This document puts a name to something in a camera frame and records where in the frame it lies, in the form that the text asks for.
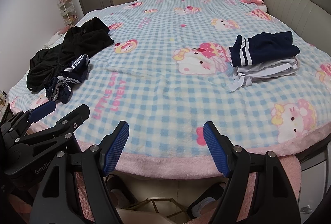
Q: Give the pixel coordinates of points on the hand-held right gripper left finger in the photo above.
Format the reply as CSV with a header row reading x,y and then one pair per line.
x,y
115,149

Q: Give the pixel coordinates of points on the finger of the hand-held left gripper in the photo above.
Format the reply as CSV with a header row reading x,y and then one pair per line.
x,y
42,110
75,116

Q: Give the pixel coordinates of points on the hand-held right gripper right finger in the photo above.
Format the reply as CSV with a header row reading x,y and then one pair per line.
x,y
216,151

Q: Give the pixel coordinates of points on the navy white-striped pants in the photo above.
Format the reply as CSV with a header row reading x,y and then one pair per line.
x,y
77,71

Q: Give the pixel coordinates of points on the dark slipper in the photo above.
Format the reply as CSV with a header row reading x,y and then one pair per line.
x,y
117,190
206,200

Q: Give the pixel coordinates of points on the pale cloth heap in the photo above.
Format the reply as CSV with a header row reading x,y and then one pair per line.
x,y
53,41

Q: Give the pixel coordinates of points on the black garment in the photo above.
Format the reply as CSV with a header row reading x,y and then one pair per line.
x,y
77,42

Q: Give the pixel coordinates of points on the blue checkered cartoon blanket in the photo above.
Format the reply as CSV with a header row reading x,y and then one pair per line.
x,y
165,84

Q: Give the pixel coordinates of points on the folded white grey garment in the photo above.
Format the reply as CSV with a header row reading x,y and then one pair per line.
x,y
269,68

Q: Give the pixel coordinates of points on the white shelf rack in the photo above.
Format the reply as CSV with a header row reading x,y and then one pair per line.
x,y
67,11

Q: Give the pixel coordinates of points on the folded navy striped garment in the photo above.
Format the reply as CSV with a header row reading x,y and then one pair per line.
x,y
271,45

